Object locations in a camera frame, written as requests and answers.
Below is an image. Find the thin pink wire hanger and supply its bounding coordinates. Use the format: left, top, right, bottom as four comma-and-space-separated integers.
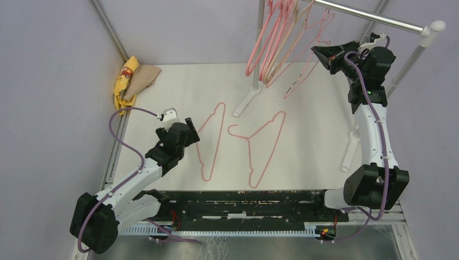
195, 102, 226, 182

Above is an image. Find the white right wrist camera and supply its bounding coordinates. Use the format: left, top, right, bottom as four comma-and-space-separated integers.
360, 32, 390, 50

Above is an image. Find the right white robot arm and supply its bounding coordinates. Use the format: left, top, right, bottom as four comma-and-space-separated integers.
311, 41, 410, 221

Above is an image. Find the yellow printed cloth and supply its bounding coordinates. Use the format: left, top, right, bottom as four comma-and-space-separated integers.
114, 56, 140, 110

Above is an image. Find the thick pink plastic hanger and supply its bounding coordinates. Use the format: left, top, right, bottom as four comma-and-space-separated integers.
245, 1, 285, 81

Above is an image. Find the beige cloth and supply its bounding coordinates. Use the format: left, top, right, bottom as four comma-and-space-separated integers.
122, 64, 161, 101

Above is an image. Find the white slotted cable duct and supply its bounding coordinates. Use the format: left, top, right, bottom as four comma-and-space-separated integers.
121, 223, 320, 238

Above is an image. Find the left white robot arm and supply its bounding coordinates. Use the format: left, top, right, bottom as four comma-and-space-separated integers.
69, 118, 200, 254

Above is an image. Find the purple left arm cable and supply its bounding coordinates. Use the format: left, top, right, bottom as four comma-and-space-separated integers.
76, 107, 161, 254

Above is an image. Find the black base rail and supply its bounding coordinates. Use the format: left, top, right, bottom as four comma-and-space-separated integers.
100, 189, 349, 232

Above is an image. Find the silver clothes rack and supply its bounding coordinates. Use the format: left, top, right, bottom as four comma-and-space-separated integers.
232, 0, 447, 173

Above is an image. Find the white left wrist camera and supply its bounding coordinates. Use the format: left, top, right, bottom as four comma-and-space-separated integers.
160, 108, 180, 125

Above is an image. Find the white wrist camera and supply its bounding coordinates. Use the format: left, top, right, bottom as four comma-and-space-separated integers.
360, 32, 390, 50
160, 108, 180, 125

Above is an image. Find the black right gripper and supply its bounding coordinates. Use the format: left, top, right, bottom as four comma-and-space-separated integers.
313, 41, 366, 83

